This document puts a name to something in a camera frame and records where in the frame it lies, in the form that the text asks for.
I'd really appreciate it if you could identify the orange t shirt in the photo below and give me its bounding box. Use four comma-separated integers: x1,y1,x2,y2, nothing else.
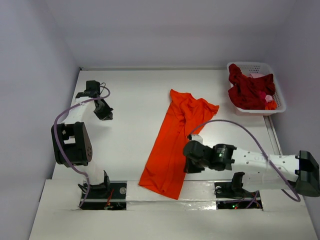
138,89,220,200

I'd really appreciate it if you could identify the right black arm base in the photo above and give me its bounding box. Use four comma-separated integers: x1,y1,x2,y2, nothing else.
214,181,263,210

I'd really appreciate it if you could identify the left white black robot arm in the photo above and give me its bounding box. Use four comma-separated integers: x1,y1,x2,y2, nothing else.
51,80,113,198

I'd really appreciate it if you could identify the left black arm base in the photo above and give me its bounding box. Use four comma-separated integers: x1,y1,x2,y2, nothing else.
80,181,127,211

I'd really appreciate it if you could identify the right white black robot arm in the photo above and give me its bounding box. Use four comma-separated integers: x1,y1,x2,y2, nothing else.
183,140,320,197

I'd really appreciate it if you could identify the dark red t shirt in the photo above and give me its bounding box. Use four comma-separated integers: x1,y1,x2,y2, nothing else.
228,63,276,110

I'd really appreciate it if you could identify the small orange cloth in basket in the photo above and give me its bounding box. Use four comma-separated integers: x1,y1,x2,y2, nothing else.
265,100,278,111

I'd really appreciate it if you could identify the white plastic basket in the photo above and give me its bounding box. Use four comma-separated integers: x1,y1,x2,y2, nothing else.
226,61,287,116

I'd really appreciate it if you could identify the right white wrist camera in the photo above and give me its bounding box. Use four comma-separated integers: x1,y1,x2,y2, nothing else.
187,134,203,143

